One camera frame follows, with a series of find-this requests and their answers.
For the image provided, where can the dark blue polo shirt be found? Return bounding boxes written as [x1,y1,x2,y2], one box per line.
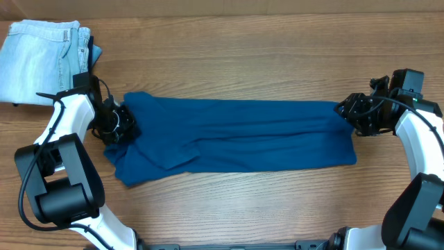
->
[104,92,357,186]

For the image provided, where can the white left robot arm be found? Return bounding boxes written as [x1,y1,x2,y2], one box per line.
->
[15,72,146,249]

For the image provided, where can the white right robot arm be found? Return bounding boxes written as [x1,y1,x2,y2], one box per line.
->
[324,69,443,250]

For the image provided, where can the folded dark navy garment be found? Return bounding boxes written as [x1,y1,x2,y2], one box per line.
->
[87,36,103,73]

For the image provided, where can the folded light blue jeans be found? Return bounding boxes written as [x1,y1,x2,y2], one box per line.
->
[1,19,91,106]

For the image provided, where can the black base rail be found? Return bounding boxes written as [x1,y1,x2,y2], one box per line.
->
[136,240,329,250]

